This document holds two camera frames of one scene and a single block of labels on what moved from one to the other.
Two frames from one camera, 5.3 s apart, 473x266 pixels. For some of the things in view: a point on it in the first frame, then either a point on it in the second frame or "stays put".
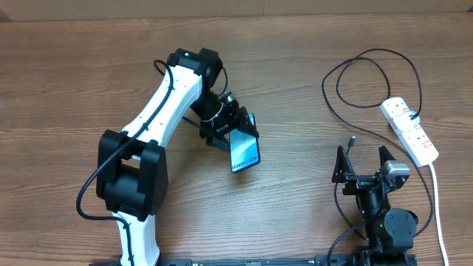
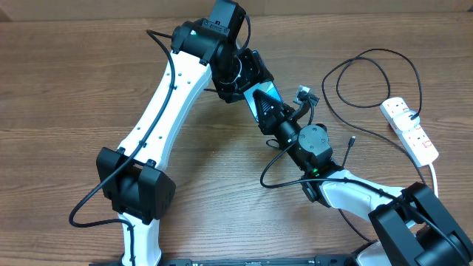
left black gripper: [236, 118] → [256, 73]
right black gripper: [343, 174] → [268, 120]
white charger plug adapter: [406, 120] stays put
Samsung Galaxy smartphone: [244, 151] → [268, 88]
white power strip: [414, 140] stays put
